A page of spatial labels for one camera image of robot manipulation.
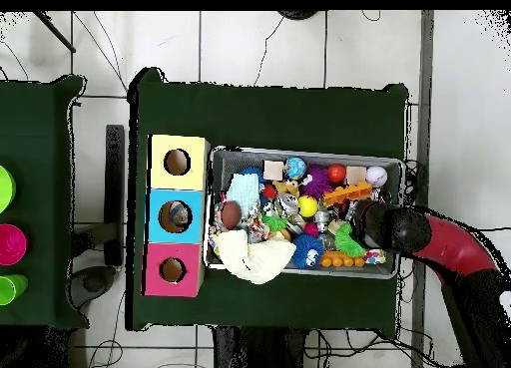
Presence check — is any cream knitted cloth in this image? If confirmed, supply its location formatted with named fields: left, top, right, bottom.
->
left=213, top=228, right=297, bottom=285

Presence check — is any crushed clear plastic bottle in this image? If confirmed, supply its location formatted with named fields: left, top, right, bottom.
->
left=167, top=202, right=191, bottom=227

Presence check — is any shallow silver mesh bin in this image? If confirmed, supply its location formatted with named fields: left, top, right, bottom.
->
left=202, top=145, right=406, bottom=279

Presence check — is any wooden box with three holes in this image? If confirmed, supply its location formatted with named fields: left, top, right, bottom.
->
left=141, top=134, right=212, bottom=298

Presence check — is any brown toy football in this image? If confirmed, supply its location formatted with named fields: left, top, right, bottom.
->
left=220, top=199, right=243, bottom=230

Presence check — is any blue white patterned ball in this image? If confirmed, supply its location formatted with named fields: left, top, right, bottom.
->
left=284, top=157, right=307, bottom=181

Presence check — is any smooth yellow ball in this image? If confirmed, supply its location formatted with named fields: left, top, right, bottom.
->
left=297, top=194, right=319, bottom=218

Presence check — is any purple spiky ball with eyes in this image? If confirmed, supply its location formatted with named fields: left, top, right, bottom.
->
left=299, top=166, right=333, bottom=199

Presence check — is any blue spiky rubber ball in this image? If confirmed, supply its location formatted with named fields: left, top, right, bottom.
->
left=291, top=233, right=325, bottom=270

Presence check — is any dark green table cloth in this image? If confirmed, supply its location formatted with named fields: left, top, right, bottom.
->
left=125, top=67, right=409, bottom=339

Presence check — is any red orange ball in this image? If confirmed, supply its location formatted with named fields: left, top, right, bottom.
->
left=326, top=163, right=347, bottom=184

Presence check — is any orange toy building brick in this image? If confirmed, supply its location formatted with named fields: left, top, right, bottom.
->
left=321, top=182, right=373, bottom=207

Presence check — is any green spiky ball with eyes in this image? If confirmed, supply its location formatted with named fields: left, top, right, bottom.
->
left=333, top=222, right=366, bottom=258

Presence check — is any white baseball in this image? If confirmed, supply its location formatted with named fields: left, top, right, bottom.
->
left=365, top=166, right=389, bottom=188

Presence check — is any black upright panel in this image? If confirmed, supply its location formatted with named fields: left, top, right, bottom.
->
left=104, top=124, right=126, bottom=267

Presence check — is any dark green side table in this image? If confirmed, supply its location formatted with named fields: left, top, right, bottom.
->
left=0, top=74, right=91, bottom=331

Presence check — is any pink plastic cup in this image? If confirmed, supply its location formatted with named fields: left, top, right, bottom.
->
left=0, top=222, right=28, bottom=266

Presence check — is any lime green plastic cup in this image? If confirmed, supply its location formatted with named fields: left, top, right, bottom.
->
left=0, top=165, right=17, bottom=214
left=0, top=273, right=30, bottom=306

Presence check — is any black slanted rod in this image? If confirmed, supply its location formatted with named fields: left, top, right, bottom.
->
left=33, top=10, right=77, bottom=54

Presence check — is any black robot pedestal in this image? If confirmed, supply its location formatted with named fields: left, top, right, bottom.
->
left=213, top=325, right=308, bottom=368

